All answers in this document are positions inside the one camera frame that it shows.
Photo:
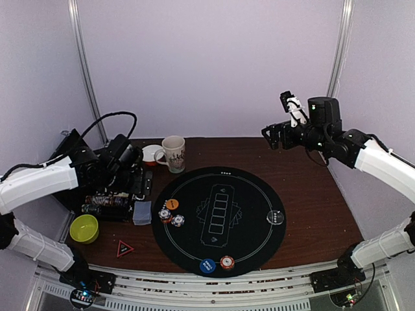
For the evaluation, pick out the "white floral mug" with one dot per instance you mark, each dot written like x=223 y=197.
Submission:
x=172 y=154

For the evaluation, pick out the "clear dealer button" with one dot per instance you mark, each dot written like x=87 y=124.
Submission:
x=275 y=217

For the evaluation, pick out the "lime green bowl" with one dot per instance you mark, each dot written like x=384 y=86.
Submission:
x=84 y=229

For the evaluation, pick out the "dark white poker chip stack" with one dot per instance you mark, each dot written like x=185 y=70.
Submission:
x=178 y=220

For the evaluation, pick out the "blue white poker chip stack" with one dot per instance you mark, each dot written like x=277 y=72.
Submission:
x=165 y=215

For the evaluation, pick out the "red black triangle token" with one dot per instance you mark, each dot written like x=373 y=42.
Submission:
x=123 y=249

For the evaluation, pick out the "blue small blind button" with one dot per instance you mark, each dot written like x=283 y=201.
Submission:
x=207 y=266

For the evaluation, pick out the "aluminium frame post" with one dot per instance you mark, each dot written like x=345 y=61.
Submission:
x=84 y=67
x=342 y=47

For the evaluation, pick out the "blue playing card deck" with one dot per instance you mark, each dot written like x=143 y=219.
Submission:
x=142 y=214

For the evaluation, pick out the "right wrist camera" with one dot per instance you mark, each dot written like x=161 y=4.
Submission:
x=294 y=108

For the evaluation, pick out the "left aluminium frame post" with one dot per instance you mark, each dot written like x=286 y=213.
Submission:
x=84 y=67

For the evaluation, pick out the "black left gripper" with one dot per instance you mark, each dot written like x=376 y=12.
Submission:
x=136 y=187

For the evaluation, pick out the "black poker chip case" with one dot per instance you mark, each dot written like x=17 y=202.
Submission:
x=90 y=197

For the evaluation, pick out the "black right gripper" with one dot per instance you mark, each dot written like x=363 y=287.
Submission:
x=281 y=135

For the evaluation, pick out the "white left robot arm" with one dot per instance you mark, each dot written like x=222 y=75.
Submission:
x=27 y=183

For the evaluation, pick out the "aluminium front rail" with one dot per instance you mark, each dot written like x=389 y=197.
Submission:
x=276 y=289

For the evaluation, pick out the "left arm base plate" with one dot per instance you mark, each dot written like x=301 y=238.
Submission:
x=97 y=281

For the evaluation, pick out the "white saucer orange base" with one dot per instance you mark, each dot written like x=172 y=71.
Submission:
x=149 y=152

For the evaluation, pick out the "right aluminium frame post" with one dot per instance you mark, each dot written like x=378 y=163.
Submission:
x=342 y=47

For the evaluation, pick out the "red poker chip stack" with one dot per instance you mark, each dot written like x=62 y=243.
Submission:
x=227 y=263

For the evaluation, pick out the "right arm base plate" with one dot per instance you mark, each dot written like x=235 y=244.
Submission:
x=334 y=278

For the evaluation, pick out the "round black poker mat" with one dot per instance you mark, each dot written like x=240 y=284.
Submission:
x=225 y=212

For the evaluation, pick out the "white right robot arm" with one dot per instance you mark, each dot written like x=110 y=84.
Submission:
x=320 y=129

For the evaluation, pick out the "orange big blind button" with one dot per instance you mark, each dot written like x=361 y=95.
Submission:
x=172 y=204

